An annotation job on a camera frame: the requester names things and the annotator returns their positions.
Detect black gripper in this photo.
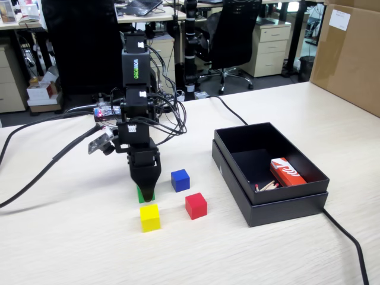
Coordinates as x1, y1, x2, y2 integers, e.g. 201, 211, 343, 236
114, 121, 163, 204

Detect green cube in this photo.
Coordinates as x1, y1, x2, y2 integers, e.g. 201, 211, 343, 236
135, 184, 156, 204

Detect blue cube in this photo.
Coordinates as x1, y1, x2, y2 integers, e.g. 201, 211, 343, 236
170, 169, 191, 193

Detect yellow cube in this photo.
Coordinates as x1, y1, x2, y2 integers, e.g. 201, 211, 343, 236
140, 204, 162, 233

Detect red cube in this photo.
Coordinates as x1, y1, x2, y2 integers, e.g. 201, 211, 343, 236
185, 192, 208, 221

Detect controller circuit board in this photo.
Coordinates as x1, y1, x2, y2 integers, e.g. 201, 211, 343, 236
93, 100, 122, 122

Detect white cartons stack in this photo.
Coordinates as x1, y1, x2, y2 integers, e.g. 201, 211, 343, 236
26, 66, 62, 115

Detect beige drawer cabinet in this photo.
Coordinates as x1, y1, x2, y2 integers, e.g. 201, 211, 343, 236
148, 37, 176, 90

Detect orange matchbox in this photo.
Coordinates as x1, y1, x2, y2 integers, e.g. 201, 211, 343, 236
270, 157, 308, 188

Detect black open box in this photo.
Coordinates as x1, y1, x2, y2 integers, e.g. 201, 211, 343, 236
211, 139, 329, 228

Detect thick black pole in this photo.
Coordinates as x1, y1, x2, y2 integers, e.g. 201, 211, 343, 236
183, 0, 199, 101

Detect black box tray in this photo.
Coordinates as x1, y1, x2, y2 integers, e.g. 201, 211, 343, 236
214, 121, 331, 205

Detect large black office chair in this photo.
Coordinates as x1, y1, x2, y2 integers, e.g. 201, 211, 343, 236
40, 0, 128, 115

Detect black mesh office chair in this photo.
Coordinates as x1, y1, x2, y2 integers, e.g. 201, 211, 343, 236
197, 0, 264, 95

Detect beige desk with laptop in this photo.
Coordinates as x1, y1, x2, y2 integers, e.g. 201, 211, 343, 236
115, 5, 188, 24

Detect beige cabinet with drawers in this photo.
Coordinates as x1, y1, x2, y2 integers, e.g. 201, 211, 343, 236
0, 44, 29, 114

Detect black laptop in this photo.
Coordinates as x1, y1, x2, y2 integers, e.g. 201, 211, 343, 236
123, 0, 164, 17

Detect white drawer cabinet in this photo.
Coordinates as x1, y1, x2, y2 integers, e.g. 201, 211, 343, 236
242, 21, 292, 78

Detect black trash bin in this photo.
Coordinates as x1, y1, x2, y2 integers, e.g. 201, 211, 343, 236
298, 55, 316, 83

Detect beige office desk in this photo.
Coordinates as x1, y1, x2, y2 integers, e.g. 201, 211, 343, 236
0, 16, 50, 78

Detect small white box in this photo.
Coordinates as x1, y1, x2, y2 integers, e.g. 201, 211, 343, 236
19, 3, 42, 21

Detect desk with black leg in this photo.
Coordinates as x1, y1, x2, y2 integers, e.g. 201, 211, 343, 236
261, 0, 327, 78

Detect large cardboard box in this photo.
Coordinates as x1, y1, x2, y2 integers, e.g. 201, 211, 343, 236
308, 0, 380, 118

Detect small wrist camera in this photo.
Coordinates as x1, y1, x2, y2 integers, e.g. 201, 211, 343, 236
87, 132, 116, 156

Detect thin black arm wires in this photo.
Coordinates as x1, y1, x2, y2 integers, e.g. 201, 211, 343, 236
109, 44, 188, 146

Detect thick black camera cable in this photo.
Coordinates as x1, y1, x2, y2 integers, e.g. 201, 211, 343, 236
0, 110, 103, 208

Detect thin black post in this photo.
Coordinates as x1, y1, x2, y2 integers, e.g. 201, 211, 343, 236
172, 0, 181, 65

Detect black power cable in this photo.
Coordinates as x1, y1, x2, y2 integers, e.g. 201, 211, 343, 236
207, 94, 370, 285

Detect small picture frame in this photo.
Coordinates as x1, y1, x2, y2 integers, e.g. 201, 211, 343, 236
0, 0, 17, 24

